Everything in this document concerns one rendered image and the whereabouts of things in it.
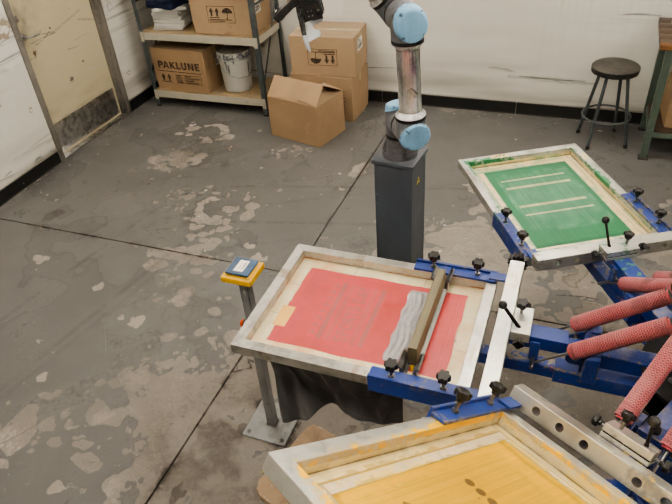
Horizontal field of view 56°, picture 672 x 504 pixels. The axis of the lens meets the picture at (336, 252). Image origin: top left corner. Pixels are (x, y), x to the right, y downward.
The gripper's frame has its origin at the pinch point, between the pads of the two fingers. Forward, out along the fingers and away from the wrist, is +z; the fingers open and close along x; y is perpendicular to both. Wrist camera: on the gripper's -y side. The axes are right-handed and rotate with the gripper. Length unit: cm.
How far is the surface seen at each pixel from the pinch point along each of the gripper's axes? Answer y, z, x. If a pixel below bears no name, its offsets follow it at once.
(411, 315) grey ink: 19, 80, -56
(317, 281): -15, 76, -36
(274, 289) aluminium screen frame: -29, 69, -44
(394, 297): 13, 80, -46
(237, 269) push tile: -46, 69, -30
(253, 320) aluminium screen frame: -34, 67, -61
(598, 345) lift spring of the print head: 74, 72, -85
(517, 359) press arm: 52, 89, -73
